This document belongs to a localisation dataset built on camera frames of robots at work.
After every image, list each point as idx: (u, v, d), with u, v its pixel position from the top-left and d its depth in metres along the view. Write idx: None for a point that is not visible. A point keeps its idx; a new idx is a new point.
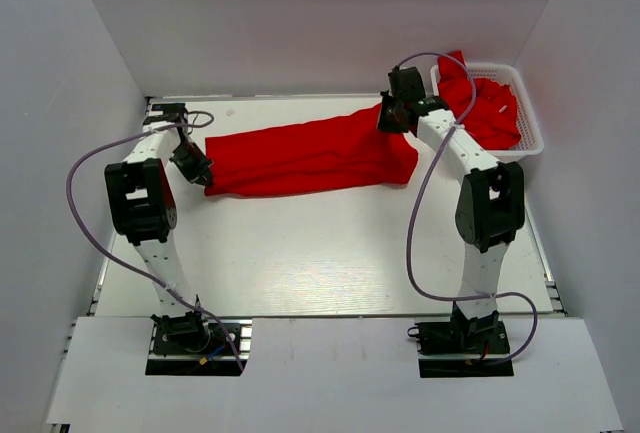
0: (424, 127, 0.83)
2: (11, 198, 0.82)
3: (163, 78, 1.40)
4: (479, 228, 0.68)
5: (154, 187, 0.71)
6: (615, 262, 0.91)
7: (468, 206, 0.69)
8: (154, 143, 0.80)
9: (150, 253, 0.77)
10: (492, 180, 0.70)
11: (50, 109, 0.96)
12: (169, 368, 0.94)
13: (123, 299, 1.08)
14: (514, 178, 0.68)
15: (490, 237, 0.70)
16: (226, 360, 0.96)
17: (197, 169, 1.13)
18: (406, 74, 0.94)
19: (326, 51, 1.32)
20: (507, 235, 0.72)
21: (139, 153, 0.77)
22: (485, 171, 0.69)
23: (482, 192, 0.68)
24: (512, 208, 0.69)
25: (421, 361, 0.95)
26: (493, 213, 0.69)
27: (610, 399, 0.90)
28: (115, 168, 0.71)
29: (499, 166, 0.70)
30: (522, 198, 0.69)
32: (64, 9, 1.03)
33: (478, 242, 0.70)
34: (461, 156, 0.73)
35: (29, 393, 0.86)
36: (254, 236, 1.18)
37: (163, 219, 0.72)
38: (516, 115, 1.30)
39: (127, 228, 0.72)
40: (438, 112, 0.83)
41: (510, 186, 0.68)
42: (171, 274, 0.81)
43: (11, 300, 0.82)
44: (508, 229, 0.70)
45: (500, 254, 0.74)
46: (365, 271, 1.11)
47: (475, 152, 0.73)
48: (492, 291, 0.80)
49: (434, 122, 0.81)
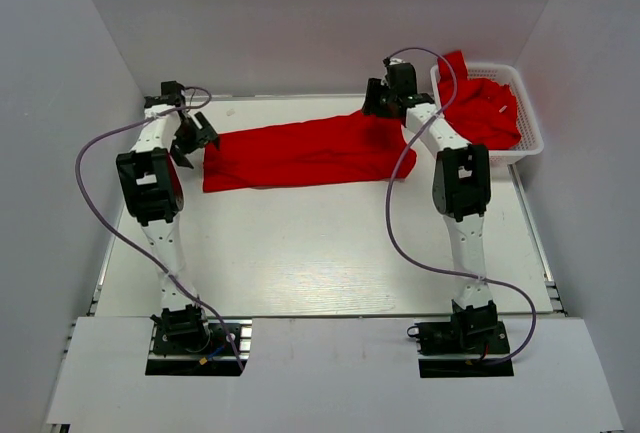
0: (410, 117, 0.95)
2: (11, 198, 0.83)
3: (163, 78, 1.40)
4: (451, 201, 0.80)
5: (163, 174, 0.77)
6: (616, 263, 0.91)
7: (440, 181, 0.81)
8: (159, 130, 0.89)
9: (157, 234, 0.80)
10: (463, 161, 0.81)
11: (50, 109, 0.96)
12: (169, 368, 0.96)
13: (124, 298, 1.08)
14: (479, 158, 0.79)
15: (462, 208, 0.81)
16: (226, 360, 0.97)
17: (193, 144, 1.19)
18: (402, 69, 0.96)
19: (326, 52, 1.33)
20: (479, 207, 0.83)
21: (145, 141, 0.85)
22: (456, 152, 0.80)
23: (450, 170, 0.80)
24: (480, 185, 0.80)
25: (421, 361, 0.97)
26: (463, 189, 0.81)
27: (610, 399, 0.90)
28: (125, 157, 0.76)
29: (470, 147, 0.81)
30: (488, 175, 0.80)
32: (65, 9, 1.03)
33: (452, 213, 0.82)
34: (437, 138, 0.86)
35: (30, 393, 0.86)
36: (254, 236, 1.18)
37: (171, 201, 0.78)
38: (516, 115, 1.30)
39: (138, 210, 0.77)
40: (423, 104, 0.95)
41: (477, 166, 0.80)
42: (174, 259, 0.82)
43: (11, 301, 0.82)
44: (477, 202, 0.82)
45: (477, 228, 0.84)
46: (365, 271, 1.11)
47: (450, 136, 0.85)
48: (481, 273, 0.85)
49: (418, 112, 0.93)
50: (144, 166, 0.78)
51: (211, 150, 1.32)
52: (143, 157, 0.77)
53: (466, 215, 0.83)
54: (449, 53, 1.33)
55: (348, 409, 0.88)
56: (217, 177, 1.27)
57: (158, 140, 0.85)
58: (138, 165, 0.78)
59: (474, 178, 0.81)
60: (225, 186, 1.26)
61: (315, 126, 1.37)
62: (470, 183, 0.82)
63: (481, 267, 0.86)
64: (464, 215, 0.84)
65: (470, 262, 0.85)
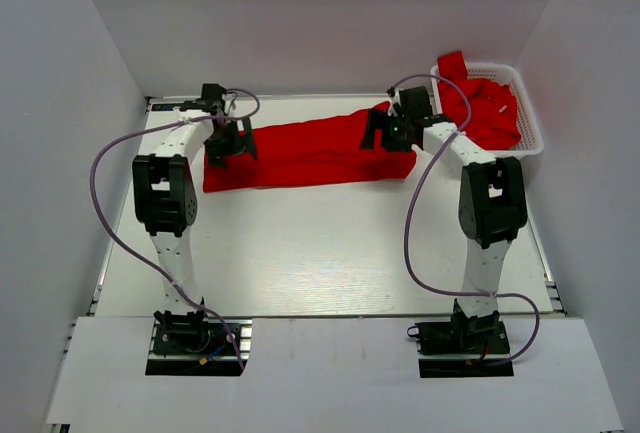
0: (429, 137, 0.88)
2: (10, 198, 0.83)
3: (163, 78, 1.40)
4: (482, 224, 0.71)
5: (177, 182, 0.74)
6: (616, 263, 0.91)
7: (468, 200, 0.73)
8: (185, 137, 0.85)
9: (163, 245, 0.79)
10: (492, 176, 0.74)
11: (50, 109, 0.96)
12: (169, 368, 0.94)
13: (125, 298, 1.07)
14: (511, 172, 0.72)
15: (493, 233, 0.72)
16: (226, 360, 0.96)
17: (231, 149, 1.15)
18: (415, 93, 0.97)
19: (325, 53, 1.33)
20: (510, 233, 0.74)
21: (168, 145, 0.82)
22: (484, 165, 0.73)
23: (480, 185, 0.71)
24: (513, 202, 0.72)
25: (421, 361, 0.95)
26: (496, 210, 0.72)
27: (609, 399, 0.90)
28: (144, 159, 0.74)
29: (498, 162, 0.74)
30: (522, 193, 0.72)
32: (65, 8, 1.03)
33: (480, 238, 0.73)
34: (460, 154, 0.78)
35: (30, 393, 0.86)
36: (255, 236, 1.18)
37: (182, 214, 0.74)
38: (516, 115, 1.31)
39: (147, 218, 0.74)
40: (442, 125, 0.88)
41: (510, 181, 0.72)
42: (181, 271, 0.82)
43: (11, 301, 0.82)
44: (510, 226, 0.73)
45: (501, 252, 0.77)
46: (365, 271, 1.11)
47: (474, 151, 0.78)
48: (492, 290, 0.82)
49: (437, 131, 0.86)
50: (160, 171, 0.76)
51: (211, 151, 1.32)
52: (162, 162, 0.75)
53: (493, 241, 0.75)
54: (449, 52, 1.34)
55: (348, 409, 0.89)
56: (216, 178, 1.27)
57: (182, 147, 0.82)
58: (156, 170, 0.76)
59: (505, 197, 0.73)
60: (226, 188, 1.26)
61: (315, 127, 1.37)
62: (502, 202, 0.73)
63: (494, 285, 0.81)
64: (492, 241, 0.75)
65: (482, 281, 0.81)
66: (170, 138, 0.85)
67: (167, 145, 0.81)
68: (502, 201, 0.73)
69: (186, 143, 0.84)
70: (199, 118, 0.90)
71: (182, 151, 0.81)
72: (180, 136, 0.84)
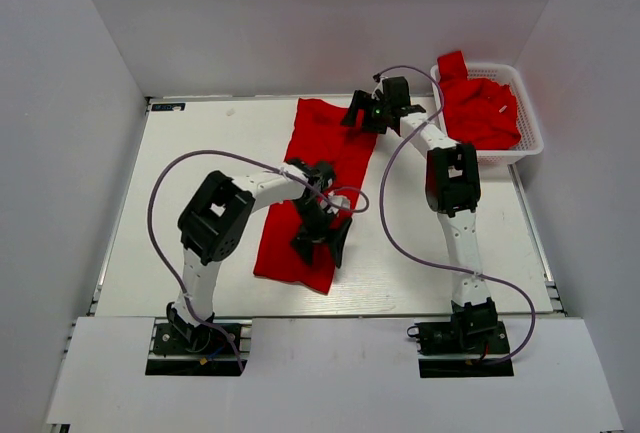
0: (404, 126, 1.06)
2: (9, 198, 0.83)
3: (163, 78, 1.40)
4: (443, 197, 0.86)
5: (230, 215, 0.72)
6: (617, 263, 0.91)
7: (432, 179, 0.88)
8: (267, 180, 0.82)
9: (190, 262, 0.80)
10: (452, 159, 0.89)
11: (49, 109, 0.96)
12: (169, 368, 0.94)
13: (125, 298, 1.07)
14: (467, 154, 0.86)
15: (454, 203, 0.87)
16: (226, 360, 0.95)
17: (317, 229, 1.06)
18: (396, 83, 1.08)
19: (326, 53, 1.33)
20: (472, 203, 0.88)
21: (250, 179, 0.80)
22: (447, 151, 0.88)
23: (442, 166, 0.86)
24: (469, 181, 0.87)
25: (421, 361, 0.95)
26: (455, 185, 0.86)
27: (610, 398, 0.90)
28: (218, 177, 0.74)
29: (458, 147, 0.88)
30: (477, 172, 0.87)
32: (64, 8, 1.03)
33: (444, 209, 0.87)
34: (428, 141, 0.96)
35: (29, 392, 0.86)
36: (254, 236, 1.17)
37: (211, 246, 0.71)
38: (516, 114, 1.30)
39: (186, 229, 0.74)
40: (415, 115, 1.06)
41: (466, 163, 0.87)
42: (196, 290, 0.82)
43: (10, 301, 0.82)
44: (468, 198, 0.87)
45: (471, 223, 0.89)
46: (365, 271, 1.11)
47: (439, 138, 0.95)
48: (478, 268, 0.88)
49: (411, 119, 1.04)
50: (227, 196, 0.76)
51: (268, 262, 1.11)
52: (231, 189, 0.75)
53: (459, 210, 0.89)
54: (449, 52, 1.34)
55: (349, 409, 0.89)
56: (273, 262, 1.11)
57: (258, 189, 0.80)
58: (224, 191, 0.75)
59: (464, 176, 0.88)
60: (329, 280, 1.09)
61: (306, 124, 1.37)
62: (461, 180, 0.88)
63: (477, 263, 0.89)
64: (457, 211, 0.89)
65: (466, 256, 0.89)
66: (258, 176, 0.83)
67: (247, 179, 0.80)
68: (461, 180, 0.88)
69: (265, 189, 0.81)
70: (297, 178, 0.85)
71: (255, 190, 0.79)
72: (265, 179, 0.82)
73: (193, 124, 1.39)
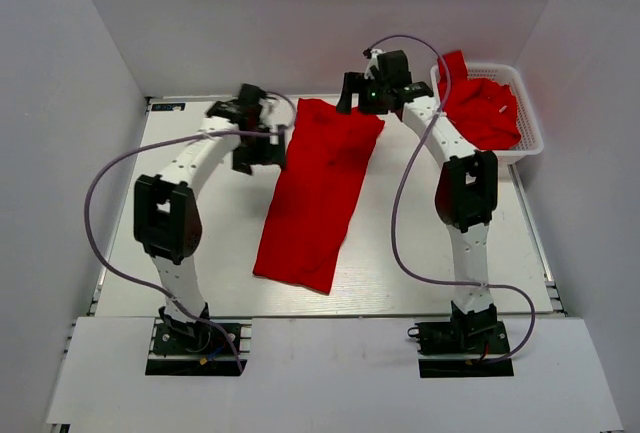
0: (409, 114, 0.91)
2: (10, 198, 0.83)
3: (163, 78, 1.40)
4: (457, 212, 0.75)
5: (177, 213, 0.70)
6: (617, 263, 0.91)
7: (446, 190, 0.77)
8: (199, 158, 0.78)
9: (164, 267, 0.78)
10: (469, 167, 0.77)
11: (50, 108, 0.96)
12: (169, 368, 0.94)
13: (124, 298, 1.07)
14: (486, 164, 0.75)
15: (468, 217, 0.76)
16: (226, 360, 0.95)
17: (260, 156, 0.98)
18: (393, 58, 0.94)
19: (326, 52, 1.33)
20: (486, 217, 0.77)
21: (179, 166, 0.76)
22: (462, 159, 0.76)
23: (459, 177, 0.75)
24: (486, 193, 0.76)
25: (421, 361, 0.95)
26: (470, 198, 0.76)
27: (610, 398, 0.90)
28: (146, 182, 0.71)
29: (476, 154, 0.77)
30: (495, 183, 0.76)
32: (65, 7, 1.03)
33: (457, 223, 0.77)
34: (441, 143, 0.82)
35: (29, 392, 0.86)
36: (255, 236, 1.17)
37: (176, 245, 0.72)
38: (516, 115, 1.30)
39: (145, 241, 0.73)
40: (422, 98, 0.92)
41: (484, 173, 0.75)
42: (181, 291, 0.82)
43: (11, 300, 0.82)
44: (483, 212, 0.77)
45: (483, 237, 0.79)
46: (365, 271, 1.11)
47: (454, 140, 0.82)
48: (482, 280, 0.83)
49: (418, 107, 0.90)
50: (165, 194, 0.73)
51: (267, 263, 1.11)
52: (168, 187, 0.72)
53: (471, 225, 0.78)
54: (449, 52, 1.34)
55: (348, 409, 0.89)
56: (272, 261, 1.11)
57: (192, 170, 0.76)
58: (159, 192, 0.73)
59: (481, 187, 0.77)
60: (329, 281, 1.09)
61: (306, 124, 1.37)
62: (476, 191, 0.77)
63: (484, 274, 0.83)
64: (470, 225, 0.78)
65: (474, 271, 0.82)
66: (184, 156, 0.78)
67: (175, 166, 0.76)
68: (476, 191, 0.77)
69: (198, 165, 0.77)
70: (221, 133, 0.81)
71: (191, 175, 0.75)
72: (194, 156, 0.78)
73: (194, 124, 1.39)
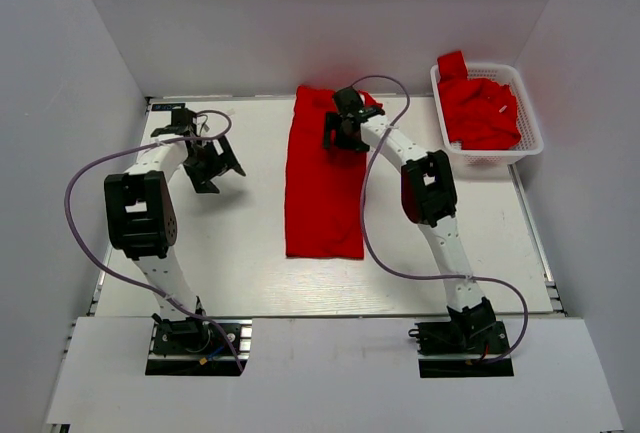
0: (366, 132, 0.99)
2: (10, 197, 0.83)
3: (162, 78, 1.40)
4: (421, 210, 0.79)
5: (155, 199, 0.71)
6: (617, 264, 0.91)
7: (408, 191, 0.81)
8: (159, 155, 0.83)
9: (150, 267, 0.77)
10: (425, 168, 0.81)
11: (50, 108, 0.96)
12: (169, 368, 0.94)
13: (124, 299, 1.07)
14: (440, 165, 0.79)
15: (433, 213, 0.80)
16: (226, 360, 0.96)
17: (213, 169, 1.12)
18: (346, 92, 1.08)
19: (325, 52, 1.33)
20: (450, 209, 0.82)
21: (142, 164, 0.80)
22: (417, 161, 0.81)
23: (416, 177, 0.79)
24: (445, 188, 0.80)
25: (421, 361, 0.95)
26: (432, 195, 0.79)
27: (610, 399, 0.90)
28: (115, 179, 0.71)
29: (429, 155, 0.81)
30: (451, 177, 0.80)
32: (65, 7, 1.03)
33: (425, 219, 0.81)
34: (397, 151, 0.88)
35: (29, 392, 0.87)
36: (259, 228, 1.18)
37: (161, 234, 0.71)
38: (516, 115, 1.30)
39: (125, 244, 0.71)
40: (376, 118, 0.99)
41: (438, 170, 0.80)
42: (170, 286, 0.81)
43: (10, 300, 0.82)
44: (446, 204, 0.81)
45: (453, 228, 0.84)
46: (365, 271, 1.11)
47: (409, 146, 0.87)
48: (468, 273, 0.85)
49: (373, 126, 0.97)
50: (136, 191, 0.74)
51: (296, 246, 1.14)
52: (137, 182, 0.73)
53: (438, 219, 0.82)
54: (449, 52, 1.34)
55: (349, 409, 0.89)
56: (300, 241, 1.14)
57: (157, 165, 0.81)
58: (130, 189, 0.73)
59: (439, 184, 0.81)
60: (361, 248, 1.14)
61: (307, 110, 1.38)
62: (436, 187, 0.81)
63: (466, 266, 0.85)
64: (438, 219, 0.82)
65: (455, 262, 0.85)
66: (144, 158, 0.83)
67: (139, 164, 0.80)
68: (436, 187, 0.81)
69: (161, 161, 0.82)
70: (172, 139, 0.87)
71: (158, 168, 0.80)
72: (153, 155, 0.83)
73: None
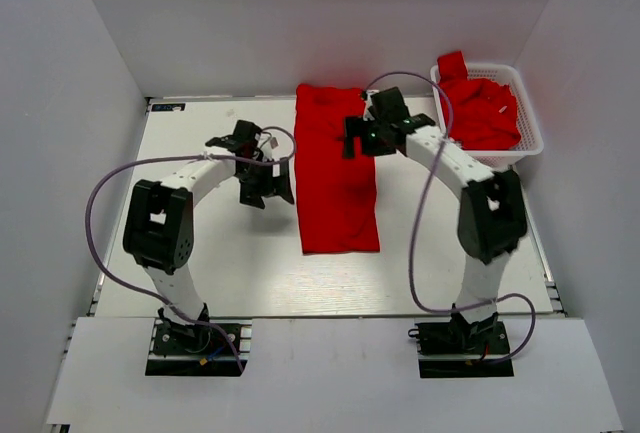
0: (413, 144, 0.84)
2: (10, 197, 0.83)
3: (162, 78, 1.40)
4: (484, 239, 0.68)
5: (175, 216, 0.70)
6: (617, 264, 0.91)
7: (468, 215, 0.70)
8: (201, 169, 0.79)
9: (158, 278, 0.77)
10: (490, 189, 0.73)
11: (50, 108, 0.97)
12: (169, 368, 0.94)
13: (123, 299, 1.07)
14: (511, 187, 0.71)
15: (495, 248, 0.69)
16: (226, 360, 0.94)
17: (263, 186, 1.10)
18: (389, 95, 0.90)
19: (325, 52, 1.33)
20: (511, 246, 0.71)
21: (179, 176, 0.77)
22: (482, 181, 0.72)
23: (482, 200, 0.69)
24: (514, 218, 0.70)
25: (421, 361, 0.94)
26: (497, 224, 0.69)
27: (610, 398, 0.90)
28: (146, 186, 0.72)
29: (495, 175, 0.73)
30: (523, 207, 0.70)
32: (65, 6, 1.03)
33: (483, 254, 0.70)
34: (453, 168, 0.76)
35: (29, 392, 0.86)
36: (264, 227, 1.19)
37: (169, 253, 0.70)
38: (516, 115, 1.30)
39: (135, 250, 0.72)
40: (425, 129, 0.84)
41: (508, 195, 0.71)
42: (175, 296, 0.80)
43: (10, 301, 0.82)
44: (510, 240, 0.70)
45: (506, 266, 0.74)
46: (365, 271, 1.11)
47: (468, 165, 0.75)
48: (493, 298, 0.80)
49: (423, 138, 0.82)
50: (163, 201, 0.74)
51: (311, 241, 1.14)
52: (165, 194, 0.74)
53: (496, 255, 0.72)
54: (449, 52, 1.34)
55: (349, 409, 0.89)
56: (315, 235, 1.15)
57: (192, 180, 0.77)
58: (157, 198, 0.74)
59: (507, 213, 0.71)
60: (376, 239, 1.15)
61: (309, 108, 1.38)
62: (503, 215, 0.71)
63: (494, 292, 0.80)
64: (494, 255, 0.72)
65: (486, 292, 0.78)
66: (185, 169, 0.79)
67: (176, 176, 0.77)
68: (503, 216, 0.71)
69: (199, 177, 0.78)
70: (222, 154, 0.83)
71: (190, 185, 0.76)
72: (194, 169, 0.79)
73: (192, 125, 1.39)
